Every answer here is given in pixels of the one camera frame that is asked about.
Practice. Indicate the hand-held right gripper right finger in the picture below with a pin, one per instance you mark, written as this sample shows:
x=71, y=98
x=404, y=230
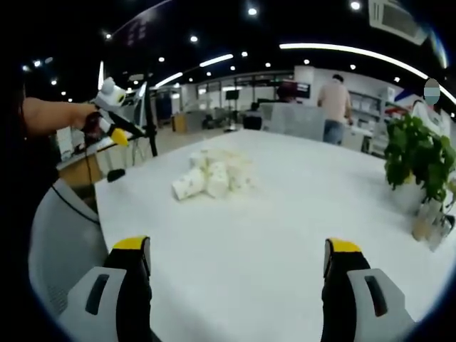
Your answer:
x=360, y=303

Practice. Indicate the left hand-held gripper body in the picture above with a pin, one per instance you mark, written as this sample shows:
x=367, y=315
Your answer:
x=108, y=94

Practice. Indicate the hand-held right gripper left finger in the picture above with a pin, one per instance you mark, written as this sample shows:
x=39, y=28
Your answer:
x=107, y=299

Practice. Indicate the pile of paper cups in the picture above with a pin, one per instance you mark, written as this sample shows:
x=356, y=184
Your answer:
x=210, y=174

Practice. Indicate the person's left hand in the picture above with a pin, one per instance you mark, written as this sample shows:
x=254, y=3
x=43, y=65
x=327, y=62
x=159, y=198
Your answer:
x=90, y=124

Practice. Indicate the black tripod stand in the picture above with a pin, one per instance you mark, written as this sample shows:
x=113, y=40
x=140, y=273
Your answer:
x=151, y=117

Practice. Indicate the black chair armrest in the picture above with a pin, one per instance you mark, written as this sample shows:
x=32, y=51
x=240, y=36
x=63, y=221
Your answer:
x=116, y=175

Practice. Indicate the wooden desk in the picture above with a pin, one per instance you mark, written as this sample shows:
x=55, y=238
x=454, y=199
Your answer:
x=82, y=164

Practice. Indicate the grey mesh chair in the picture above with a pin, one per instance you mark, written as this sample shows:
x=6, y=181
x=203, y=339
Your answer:
x=67, y=242

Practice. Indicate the small glass bottles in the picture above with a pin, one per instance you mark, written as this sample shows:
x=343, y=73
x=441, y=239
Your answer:
x=429, y=224

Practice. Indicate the white table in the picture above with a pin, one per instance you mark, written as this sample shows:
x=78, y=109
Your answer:
x=249, y=235

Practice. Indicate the green potted plant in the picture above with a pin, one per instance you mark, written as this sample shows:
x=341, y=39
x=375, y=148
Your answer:
x=417, y=153

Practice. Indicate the grey desk partition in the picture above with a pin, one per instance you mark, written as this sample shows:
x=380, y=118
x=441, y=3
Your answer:
x=292, y=119

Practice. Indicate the long ceiling light strip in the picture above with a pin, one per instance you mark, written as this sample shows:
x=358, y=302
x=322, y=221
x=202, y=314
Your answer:
x=356, y=53

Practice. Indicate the ceiling air conditioner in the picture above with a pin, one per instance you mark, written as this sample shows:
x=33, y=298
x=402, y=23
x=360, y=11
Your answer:
x=395, y=19

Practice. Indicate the dark wall screen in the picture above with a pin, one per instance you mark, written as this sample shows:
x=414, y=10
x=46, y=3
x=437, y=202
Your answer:
x=297, y=89

